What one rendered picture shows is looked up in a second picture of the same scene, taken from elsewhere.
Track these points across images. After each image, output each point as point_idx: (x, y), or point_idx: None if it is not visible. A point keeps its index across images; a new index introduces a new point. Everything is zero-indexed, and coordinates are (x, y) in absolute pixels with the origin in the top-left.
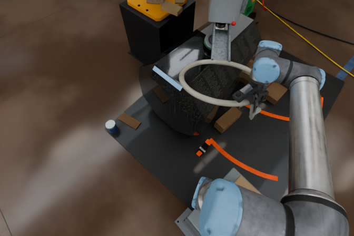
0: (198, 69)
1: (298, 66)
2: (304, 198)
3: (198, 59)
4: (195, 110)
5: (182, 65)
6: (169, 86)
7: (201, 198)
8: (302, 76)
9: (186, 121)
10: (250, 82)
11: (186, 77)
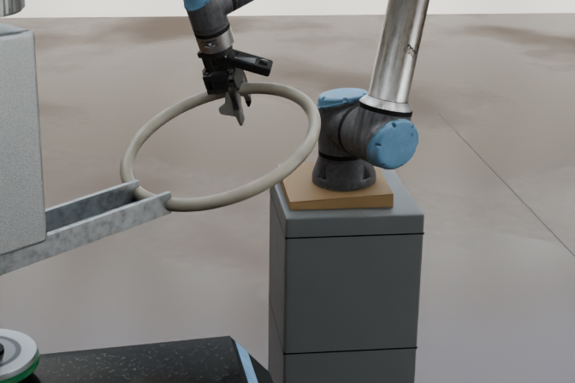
0: (141, 349)
1: None
2: None
3: (102, 368)
4: None
5: (174, 375)
6: (261, 379)
7: (405, 105)
8: None
9: None
10: (229, 56)
11: (198, 348)
